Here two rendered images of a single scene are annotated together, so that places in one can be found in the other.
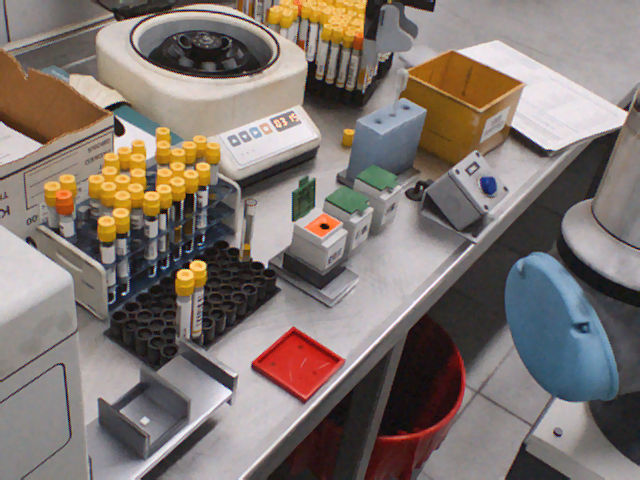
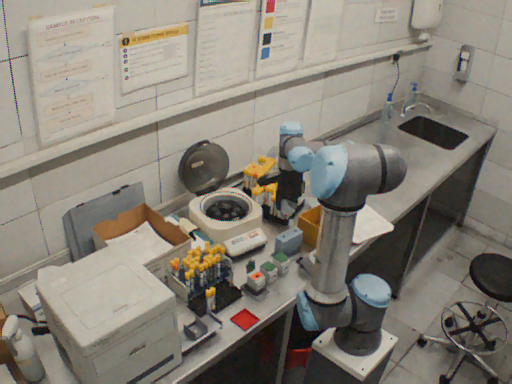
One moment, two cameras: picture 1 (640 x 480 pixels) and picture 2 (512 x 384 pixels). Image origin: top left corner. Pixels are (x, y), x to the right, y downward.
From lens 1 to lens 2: 72 cm
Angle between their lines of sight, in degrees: 12
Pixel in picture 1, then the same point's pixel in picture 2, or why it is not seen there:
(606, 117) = (383, 228)
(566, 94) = (370, 217)
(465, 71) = not seen: hidden behind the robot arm
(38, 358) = (167, 310)
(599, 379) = (311, 324)
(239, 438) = (223, 339)
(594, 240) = (310, 288)
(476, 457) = not seen: hidden behind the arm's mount
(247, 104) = (238, 229)
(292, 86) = (255, 222)
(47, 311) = (169, 301)
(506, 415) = not seen: hidden behind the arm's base
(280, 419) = (236, 334)
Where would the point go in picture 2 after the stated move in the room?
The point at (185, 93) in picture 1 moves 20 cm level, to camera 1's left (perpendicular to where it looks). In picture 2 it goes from (216, 227) to (165, 216)
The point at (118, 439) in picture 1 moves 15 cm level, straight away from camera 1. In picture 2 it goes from (188, 335) to (189, 299)
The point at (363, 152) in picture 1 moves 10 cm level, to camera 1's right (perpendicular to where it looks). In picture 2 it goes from (278, 247) to (305, 252)
